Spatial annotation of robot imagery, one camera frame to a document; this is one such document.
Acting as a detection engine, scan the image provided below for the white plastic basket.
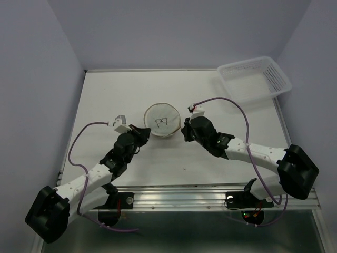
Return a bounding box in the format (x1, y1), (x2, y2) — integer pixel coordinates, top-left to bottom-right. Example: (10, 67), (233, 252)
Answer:
(217, 56), (292, 104)

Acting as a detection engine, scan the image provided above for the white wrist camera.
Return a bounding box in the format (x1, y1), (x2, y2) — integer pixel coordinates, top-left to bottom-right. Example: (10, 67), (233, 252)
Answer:
(108, 115), (131, 134)
(187, 104), (205, 119)

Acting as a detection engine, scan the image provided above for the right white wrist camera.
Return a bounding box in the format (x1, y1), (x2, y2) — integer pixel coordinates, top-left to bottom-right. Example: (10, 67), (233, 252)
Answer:
(187, 104), (205, 119)

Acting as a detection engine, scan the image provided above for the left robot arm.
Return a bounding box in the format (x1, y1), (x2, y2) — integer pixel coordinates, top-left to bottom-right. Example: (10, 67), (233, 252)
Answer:
(25, 124), (151, 244)

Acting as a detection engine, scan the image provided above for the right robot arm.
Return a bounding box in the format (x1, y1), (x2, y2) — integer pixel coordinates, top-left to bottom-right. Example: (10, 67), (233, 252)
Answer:
(182, 116), (319, 206)

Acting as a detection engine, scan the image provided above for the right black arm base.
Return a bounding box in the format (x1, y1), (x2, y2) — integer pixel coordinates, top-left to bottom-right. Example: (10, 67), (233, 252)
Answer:
(224, 178), (274, 210)

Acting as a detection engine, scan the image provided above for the aluminium mounting rail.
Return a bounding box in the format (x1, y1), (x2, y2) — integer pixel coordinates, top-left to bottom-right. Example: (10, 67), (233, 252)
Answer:
(43, 186), (322, 211)

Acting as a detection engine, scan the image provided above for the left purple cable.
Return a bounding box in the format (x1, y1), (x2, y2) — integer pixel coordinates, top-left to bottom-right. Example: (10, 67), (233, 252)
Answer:
(67, 120), (140, 233)

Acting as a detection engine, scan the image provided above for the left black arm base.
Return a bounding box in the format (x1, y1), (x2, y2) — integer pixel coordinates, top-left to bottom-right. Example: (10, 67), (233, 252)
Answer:
(93, 183), (135, 210)

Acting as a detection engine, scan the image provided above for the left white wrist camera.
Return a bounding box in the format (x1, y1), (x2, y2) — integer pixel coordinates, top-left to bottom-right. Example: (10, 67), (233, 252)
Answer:
(108, 115), (131, 134)

